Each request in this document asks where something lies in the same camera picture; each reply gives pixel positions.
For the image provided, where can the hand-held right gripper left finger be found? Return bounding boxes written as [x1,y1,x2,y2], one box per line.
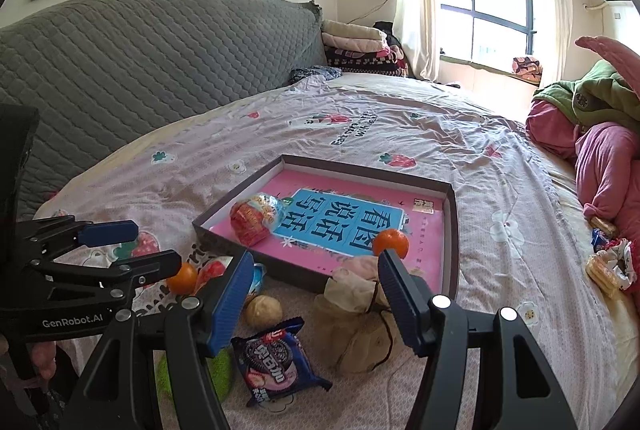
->
[60,251,256,430]

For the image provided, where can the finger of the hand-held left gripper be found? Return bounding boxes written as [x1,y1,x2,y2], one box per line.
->
[27,250,182,308]
[15,216,140,261]

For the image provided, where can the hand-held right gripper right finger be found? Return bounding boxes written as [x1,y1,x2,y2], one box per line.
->
[377,249,576,430]

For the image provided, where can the red white snack packet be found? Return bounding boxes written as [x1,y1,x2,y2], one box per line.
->
[192,255,233,298]

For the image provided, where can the beige drawstring pouch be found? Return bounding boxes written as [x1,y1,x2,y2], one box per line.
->
[312,255,416,376]

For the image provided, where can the blue cookie packet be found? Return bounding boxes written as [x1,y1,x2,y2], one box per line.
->
[231,317,333,408]

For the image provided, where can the red snack bag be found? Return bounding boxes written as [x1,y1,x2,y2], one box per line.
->
[230,192,287,247]

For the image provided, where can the shallow cardboard box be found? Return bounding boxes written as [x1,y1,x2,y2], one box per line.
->
[192,154,460,303]

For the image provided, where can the person's left hand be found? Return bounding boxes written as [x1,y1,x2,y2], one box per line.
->
[31,341,58,382]

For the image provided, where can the round beige walnut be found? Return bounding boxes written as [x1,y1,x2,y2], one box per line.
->
[244,295,283,330]

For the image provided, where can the orange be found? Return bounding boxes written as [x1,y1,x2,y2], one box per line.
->
[166,261,198,296]
[372,229,410,260]

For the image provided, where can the small blue snack packet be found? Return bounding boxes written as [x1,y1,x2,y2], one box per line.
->
[245,262,267,296]

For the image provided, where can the green fuzzy item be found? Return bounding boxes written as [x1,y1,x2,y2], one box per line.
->
[155,349,236,403]

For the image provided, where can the pink book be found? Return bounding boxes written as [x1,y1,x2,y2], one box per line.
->
[207,167,447,293]

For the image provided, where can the floral printed bedsheet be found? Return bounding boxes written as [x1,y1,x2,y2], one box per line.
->
[35,75,640,430]

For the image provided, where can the grey quilted headboard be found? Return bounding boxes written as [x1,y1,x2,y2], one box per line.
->
[0,0,323,221]

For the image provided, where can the snack packets by clothes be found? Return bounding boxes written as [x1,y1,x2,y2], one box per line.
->
[602,239,640,294]

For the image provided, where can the dark patterned folded blanket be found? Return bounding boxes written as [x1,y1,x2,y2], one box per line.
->
[325,50,409,78]

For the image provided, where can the dark patterned cloth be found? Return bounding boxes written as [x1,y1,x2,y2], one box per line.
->
[290,66,343,86]

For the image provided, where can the pile of pink green clothes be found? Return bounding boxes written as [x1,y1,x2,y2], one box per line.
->
[525,35,640,236]

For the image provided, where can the pink folded blanket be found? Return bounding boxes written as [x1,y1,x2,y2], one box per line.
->
[325,41,392,57]

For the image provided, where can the folded patterned cloth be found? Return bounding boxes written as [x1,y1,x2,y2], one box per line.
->
[511,55,543,84]

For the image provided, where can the black cloth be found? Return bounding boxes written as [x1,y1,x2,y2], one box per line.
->
[372,21,402,47]

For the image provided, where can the beige folded blanket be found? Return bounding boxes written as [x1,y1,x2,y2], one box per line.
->
[321,20,388,48]

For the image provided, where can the green garment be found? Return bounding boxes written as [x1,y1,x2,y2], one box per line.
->
[532,60,640,137]

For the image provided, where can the black framed window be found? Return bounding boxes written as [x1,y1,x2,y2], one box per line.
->
[434,0,538,71]

